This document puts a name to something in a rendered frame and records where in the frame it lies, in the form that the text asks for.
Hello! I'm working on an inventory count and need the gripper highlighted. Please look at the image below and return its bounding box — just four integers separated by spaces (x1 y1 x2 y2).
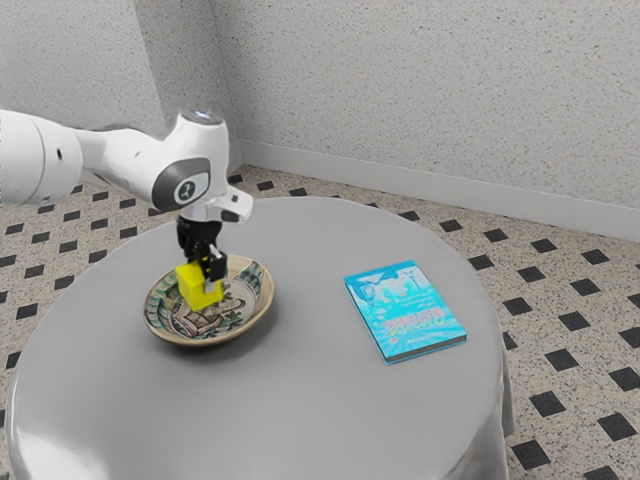
175 215 228 294

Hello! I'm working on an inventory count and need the painted ceramic bowl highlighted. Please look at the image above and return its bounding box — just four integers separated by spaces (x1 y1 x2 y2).
143 254 277 349

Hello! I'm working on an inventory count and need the yellow block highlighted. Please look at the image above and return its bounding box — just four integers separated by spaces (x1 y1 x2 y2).
175 260 225 309

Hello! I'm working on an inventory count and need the blue book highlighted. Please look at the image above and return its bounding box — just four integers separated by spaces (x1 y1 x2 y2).
342 258 469 367

